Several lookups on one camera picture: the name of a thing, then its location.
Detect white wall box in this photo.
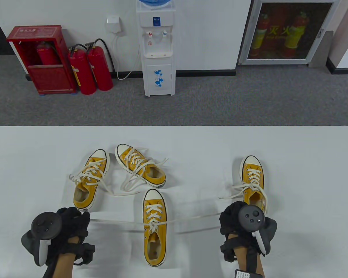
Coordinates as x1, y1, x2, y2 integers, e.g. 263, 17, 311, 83
106, 16, 123, 34

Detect white power cable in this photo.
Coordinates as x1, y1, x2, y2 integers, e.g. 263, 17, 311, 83
113, 32, 141, 81

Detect glass door fire cabinet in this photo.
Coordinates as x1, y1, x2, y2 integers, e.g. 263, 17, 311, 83
238, 0, 341, 65

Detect person's right forearm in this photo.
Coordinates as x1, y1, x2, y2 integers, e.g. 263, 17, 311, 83
228, 234, 264, 278

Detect blue water bottle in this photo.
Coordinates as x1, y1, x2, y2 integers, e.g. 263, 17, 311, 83
138, 0, 172, 8

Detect person's left forearm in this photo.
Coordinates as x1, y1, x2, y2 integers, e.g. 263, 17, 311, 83
43, 236, 77, 278

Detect person's right hand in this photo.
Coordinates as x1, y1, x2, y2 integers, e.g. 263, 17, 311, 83
220, 201, 262, 253

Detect black box with white label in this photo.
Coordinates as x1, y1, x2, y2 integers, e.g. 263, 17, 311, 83
235, 269, 263, 278

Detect black white handheld controller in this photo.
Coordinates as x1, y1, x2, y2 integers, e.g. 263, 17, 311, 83
21, 212, 63, 267
238, 205, 277, 255

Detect white shoe lace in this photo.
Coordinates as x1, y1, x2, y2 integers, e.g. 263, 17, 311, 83
69, 159, 141, 197
90, 203, 221, 233
120, 148, 169, 193
218, 168, 269, 215

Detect person's left hand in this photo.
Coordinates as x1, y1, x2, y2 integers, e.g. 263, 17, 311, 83
46, 207, 91, 265

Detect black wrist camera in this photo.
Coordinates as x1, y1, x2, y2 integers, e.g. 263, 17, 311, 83
73, 243, 95, 266
220, 242, 238, 262

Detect red yellow fire extinguisher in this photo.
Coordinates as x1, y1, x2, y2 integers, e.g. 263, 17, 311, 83
251, 13, 270, 58
284, 12, 309, 58

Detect red extinguisher cabinet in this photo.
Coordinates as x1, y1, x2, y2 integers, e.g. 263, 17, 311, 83
6, 25, 77, 95

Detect white water dispenser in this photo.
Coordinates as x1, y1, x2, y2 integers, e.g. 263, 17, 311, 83
136, 3, 177, 97

